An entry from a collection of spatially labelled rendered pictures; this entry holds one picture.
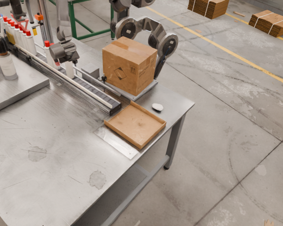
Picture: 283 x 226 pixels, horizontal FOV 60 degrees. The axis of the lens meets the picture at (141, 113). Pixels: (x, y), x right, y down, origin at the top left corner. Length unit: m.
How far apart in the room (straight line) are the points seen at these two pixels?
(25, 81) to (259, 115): 2.59
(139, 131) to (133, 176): 0.61
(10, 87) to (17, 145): 0.49
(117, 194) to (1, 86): 1.13
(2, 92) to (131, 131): 0.90
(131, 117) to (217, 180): 1.18
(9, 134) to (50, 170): 0.37
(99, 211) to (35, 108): 0.86
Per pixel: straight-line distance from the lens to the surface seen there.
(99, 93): 1.72
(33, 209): 1.33
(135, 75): 1.64
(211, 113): 3.06
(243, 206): 2.44
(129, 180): 2.04
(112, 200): 1.96
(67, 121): 1.62
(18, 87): 1.88
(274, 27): 5.37
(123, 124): 1.57
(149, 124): 1.59
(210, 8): 5.44
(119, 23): 1.89
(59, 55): 1.32
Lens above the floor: 1.99
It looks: 44 degrees down
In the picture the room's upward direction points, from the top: 6 degrees clockwise
